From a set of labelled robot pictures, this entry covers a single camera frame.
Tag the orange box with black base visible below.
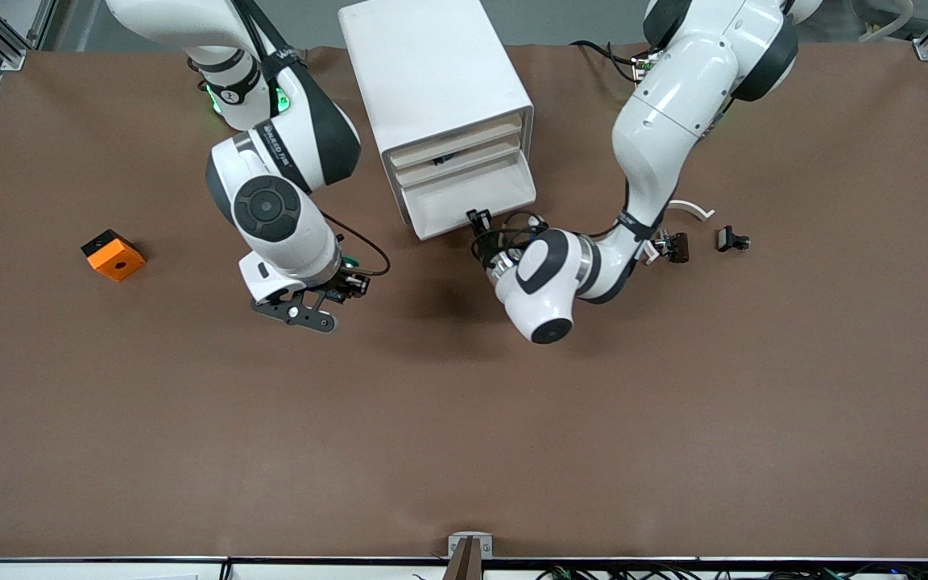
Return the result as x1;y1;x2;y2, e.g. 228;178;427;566
81;229;147;283

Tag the white table edge rail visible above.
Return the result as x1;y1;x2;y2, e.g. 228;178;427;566
0;556;928;580

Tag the white curved plastic part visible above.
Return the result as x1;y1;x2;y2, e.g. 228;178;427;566
643;199;716;267

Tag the black arm base cable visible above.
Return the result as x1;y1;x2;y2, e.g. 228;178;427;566
570;39;644;85

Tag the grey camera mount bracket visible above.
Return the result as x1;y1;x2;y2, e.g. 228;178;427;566
447;532;494;580

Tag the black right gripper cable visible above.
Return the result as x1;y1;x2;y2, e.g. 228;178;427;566
321;211;392;279

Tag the small brown black component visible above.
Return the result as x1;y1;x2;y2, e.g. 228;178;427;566
656;230;690;264

